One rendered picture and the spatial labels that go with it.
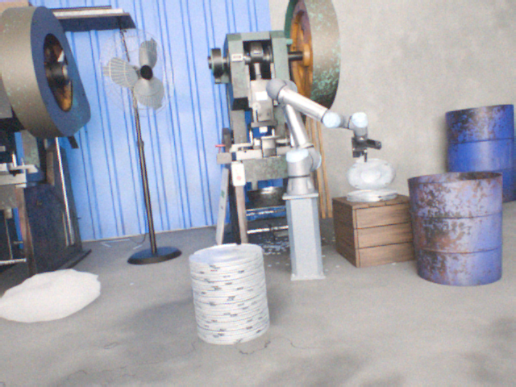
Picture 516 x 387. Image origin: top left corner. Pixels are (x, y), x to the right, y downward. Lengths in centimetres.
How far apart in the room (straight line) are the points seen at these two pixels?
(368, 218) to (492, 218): 61
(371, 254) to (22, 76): 219
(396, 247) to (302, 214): 59
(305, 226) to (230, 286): 75
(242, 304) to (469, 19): 421
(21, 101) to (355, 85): 301
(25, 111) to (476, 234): 250
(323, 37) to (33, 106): 177
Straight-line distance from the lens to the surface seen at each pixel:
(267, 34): 302
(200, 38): 420
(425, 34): 486
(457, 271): 209
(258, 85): 291
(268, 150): 279
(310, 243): 220
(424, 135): 472
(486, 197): 206
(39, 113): 282
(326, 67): 273
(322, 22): 277
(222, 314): 160
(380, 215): 236
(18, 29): 285
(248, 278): 157
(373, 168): 249
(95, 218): 417
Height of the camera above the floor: 70
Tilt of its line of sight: 6 degrees down
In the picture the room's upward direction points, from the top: 6 degrees counter-clockwise
